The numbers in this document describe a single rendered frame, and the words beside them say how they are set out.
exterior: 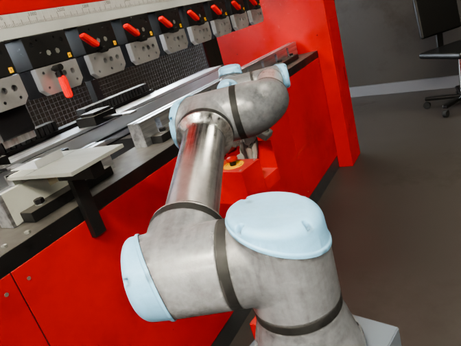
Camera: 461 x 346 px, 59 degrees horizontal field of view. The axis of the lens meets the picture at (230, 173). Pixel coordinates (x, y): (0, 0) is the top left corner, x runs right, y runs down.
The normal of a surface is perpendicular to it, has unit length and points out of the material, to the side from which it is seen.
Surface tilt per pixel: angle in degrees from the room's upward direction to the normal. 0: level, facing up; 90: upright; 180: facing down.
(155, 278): 58
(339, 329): 72
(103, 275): 90
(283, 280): 90
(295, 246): 87
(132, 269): 47
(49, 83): 90
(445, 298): 0
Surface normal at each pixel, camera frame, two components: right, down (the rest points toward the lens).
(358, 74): -0.62, 0.43
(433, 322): -0.26, -0.90
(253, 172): 0.78, 0.00
